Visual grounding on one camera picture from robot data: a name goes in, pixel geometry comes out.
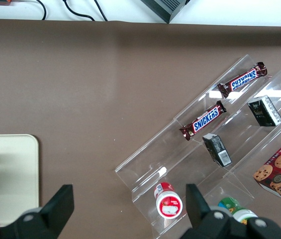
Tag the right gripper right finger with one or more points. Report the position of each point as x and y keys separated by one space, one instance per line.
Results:
x=200 y=211

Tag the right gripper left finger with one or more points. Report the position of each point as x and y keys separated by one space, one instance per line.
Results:
x=53 y=214

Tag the cream plastic tray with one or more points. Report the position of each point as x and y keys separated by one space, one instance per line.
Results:
x=11 y=169

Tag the green lidded jar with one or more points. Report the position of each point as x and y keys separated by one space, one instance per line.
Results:
x=229 y=203

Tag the red white lidded jar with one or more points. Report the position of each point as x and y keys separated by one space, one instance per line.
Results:
x=168 y=204

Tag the small black carton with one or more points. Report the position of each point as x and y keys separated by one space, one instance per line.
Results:
x=264 y=110
x=217 y=150

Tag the clear acrylic stepped display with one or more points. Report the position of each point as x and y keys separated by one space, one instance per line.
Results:
x=155 y=154

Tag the Snickers chocolate bar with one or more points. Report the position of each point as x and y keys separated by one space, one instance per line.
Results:
x=243 y=79
x=203 y=120

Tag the grey ribbed device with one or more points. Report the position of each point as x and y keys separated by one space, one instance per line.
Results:
x=165 y=10

